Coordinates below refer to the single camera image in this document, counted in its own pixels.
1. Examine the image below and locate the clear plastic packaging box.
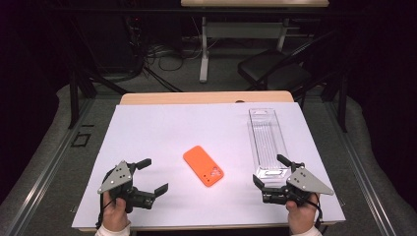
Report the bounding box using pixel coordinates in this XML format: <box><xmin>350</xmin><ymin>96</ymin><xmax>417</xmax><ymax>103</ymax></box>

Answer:
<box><xmin>248</xmin><ymin>107</ymin><xmax>292</xmax><ymax>180</ymax></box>

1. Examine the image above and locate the black folding chair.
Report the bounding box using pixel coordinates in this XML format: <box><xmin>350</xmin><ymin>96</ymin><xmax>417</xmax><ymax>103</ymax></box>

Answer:
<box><xmin>237</xmin><ymin>29</ymin><xmax>338</xmax><ymax>109</ymax></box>

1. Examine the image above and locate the metal floor rail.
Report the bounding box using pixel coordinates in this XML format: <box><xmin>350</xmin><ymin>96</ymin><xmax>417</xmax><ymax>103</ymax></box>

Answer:
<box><xmin>3</xmin><ymin>97</ymin><xmax>96</xmax><ymax>236</ymax></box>
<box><xmin>324</xmin><ymin>100</ymin><xmax>398</xmax><ymax>236</ymax></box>

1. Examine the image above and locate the left hand-held gripper cable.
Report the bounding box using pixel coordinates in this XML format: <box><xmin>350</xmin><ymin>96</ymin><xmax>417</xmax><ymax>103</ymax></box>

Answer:
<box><xmin>95</xmin><ymin>196</ymin><xmax>116</xmax><ymax>230</ymax></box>

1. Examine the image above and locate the dark equipment cabinet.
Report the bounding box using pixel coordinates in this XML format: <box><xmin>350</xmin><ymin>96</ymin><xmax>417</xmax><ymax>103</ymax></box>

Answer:
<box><xmin>78</xmin><ymin>16</ymin><xmax>139</xmax><ymax>74</ymax></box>

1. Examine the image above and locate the white table cover board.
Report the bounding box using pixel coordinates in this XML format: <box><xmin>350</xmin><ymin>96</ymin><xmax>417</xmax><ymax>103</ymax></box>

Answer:
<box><xmin>71</xmin><ymin>101</ymin><xmax>347</xmax><ymax>229</ymax></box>

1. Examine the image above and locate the black metal stand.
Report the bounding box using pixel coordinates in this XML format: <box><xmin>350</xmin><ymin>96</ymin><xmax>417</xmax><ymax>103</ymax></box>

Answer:
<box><xmin>67</xmin><ymin>13</ymin><xmax>132</xmax><ymax>130</ymax></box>
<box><xmin>323</xmin><ymin>70</ymin><xmax>349</xmax><ymax>134</ymax></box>

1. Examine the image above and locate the orange phone case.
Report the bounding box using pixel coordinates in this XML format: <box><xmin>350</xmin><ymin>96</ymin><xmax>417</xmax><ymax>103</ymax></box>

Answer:
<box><xmin>182</xmin><ymin>145</ymin><xmax>225</xmax><ymax>188</ymax></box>

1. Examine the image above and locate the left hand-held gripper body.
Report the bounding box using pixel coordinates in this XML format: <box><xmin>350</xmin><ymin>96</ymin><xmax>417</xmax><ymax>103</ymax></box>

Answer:
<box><xmin>96</xmin><ymin>159</ymin><xmax>157</xmax><ymax>214</ymax></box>

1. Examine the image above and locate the light wooden table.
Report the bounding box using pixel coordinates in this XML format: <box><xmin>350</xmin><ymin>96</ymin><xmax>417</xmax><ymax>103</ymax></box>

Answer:
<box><xmin>78</xmin><ymin>90</ymin><xmax>339</xmax><ymax>233</ymax></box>

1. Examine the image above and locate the tangle of floor cables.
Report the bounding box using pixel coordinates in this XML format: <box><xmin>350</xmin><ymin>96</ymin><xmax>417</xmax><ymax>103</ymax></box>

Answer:
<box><xmin>144</xmin><ymin>41</ymin><xmax>205</xmax><ymax>72</ymax></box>

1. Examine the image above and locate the person's right hand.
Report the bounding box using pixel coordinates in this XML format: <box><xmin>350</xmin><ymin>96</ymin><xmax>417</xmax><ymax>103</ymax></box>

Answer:
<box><xmin>285</xmin><ymin>194</ymin><xmax>321</xmax><ymax>235</ymax></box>

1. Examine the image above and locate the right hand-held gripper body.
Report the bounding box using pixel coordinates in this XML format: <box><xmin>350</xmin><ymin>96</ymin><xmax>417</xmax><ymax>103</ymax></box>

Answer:
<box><xmin>261</xmin><ymin>161</ymin><xmax>335</xmax><ymax>207</ymax></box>

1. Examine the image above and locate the right hand-held gripper cable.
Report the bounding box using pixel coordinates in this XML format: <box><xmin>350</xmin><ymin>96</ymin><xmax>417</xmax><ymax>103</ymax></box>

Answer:
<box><xmin>304</xmin><ymin>199</ymin><xmax>325</xmax><ymax>230</ymax></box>

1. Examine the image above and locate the hand-held gripper cable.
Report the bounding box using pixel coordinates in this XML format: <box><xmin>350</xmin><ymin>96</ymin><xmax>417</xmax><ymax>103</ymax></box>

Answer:
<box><xmin>304</xmin><ymin>199</ymin><xmax>325</xmax><ymax>230</ymax></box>
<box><xmin>95</xmin><ymin>196</ymin><xmax>116</xmax><ymax>230</ymax></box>

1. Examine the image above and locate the white-legged desk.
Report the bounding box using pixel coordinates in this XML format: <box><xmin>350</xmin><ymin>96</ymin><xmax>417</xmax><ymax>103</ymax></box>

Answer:
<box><xmin>180</xmin><ymin>0</ymin><xmax>330</xmax><ymax>84</ymax></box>

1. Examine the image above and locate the person's left hand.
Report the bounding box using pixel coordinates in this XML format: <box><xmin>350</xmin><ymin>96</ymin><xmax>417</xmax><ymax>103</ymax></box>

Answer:
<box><xmin>101</xmin><ymin>192</ymin><xmax>132</xmax><ymax>233</ymax></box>

